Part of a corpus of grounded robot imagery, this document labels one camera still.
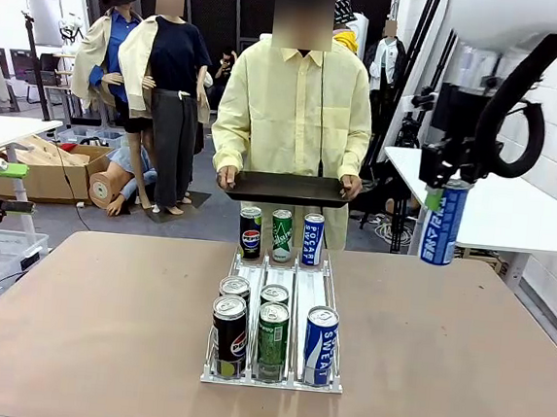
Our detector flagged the person's right forearm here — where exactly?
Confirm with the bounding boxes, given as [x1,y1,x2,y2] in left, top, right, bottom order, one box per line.
[208,128,247,175]

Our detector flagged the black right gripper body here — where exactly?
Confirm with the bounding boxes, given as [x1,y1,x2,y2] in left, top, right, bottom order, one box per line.
[433,80,496,143]

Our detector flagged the mannequin blue shirt beige coat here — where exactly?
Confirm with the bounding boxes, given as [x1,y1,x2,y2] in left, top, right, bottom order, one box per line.
[66,0,155,134]

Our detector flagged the person's left forearm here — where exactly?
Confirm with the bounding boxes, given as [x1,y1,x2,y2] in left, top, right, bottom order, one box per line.
[336,140,371,183]

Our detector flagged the whiteboard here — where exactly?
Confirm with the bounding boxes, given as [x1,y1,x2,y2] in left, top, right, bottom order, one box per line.
[20,0,66,49]

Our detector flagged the person's right hand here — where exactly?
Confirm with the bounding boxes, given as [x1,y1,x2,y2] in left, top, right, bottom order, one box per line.
[215,163,239,192]

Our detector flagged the wooden crate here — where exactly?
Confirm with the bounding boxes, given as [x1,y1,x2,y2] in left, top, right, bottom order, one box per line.
[453,245,510,276]

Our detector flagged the person's left hand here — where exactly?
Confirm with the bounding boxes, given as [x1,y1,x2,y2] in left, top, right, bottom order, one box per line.
[337,173,365,201]

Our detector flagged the black light stand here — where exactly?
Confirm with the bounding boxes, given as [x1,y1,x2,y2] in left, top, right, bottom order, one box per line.
[396,26,460,152]
[369,0,447,167]

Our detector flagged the seated person in black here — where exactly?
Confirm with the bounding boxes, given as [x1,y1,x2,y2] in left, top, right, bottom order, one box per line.
[210,48,239,113]

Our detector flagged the black monitor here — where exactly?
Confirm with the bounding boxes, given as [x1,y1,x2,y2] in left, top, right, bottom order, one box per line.
[0,47,67,103]

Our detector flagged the person in yellow shirt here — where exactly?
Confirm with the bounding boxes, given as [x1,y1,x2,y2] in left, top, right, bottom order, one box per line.
[200,0,385,254]

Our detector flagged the kneeling mannequin in blue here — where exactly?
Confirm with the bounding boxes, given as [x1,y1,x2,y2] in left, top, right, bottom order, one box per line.
[86,143,160,221]

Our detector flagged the black mannequin base plate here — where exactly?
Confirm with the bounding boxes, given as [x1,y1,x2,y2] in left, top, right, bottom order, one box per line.
[140,185,213,228]

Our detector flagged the blue Pocari Sweat can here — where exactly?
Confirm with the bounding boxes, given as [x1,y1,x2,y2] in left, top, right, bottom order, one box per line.
[299,212,327,268]
[300,304,342,389]
[416,175,473,269]

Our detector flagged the black serving tray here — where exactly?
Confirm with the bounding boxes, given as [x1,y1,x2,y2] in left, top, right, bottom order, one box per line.
[224,168,353,211]

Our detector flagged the black camera tripod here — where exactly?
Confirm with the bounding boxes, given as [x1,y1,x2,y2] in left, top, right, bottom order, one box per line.
[393,89,438,153]

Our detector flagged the small white robot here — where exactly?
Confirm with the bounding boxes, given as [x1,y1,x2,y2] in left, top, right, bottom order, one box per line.
[57,11,87,46]

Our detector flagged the white can dispenser rack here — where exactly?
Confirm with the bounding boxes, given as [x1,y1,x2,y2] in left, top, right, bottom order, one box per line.
[199,239,357,396]

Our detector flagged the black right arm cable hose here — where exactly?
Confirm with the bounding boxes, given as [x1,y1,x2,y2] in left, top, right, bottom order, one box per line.
[470,25,557,184]

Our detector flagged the brown cardboard box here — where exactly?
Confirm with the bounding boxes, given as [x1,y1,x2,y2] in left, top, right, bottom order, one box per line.
[0,137,114,208]

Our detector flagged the patterned bucket hat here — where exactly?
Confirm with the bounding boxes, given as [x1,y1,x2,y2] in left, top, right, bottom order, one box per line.
[332,0,360,29]

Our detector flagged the mannequin navy top grey trousers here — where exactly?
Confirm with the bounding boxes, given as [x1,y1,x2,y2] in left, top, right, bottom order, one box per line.
[104,0,221,219]

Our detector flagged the thin black microphone cable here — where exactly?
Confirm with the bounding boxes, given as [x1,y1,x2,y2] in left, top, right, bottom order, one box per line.
[311,51,335,178]

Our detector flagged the white cable coil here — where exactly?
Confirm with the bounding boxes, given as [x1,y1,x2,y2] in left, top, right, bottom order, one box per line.
[371,211,423,246]

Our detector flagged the black Pepsi can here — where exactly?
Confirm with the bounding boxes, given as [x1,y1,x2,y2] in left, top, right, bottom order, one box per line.
[217,274,253,309]
[206,293,253,381]
[235,205,265,261]

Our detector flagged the green Sprite can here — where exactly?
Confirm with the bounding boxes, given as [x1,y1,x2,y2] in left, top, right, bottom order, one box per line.
[268,208,296,264]
[259,282,293,311]
[252,300,293,385]

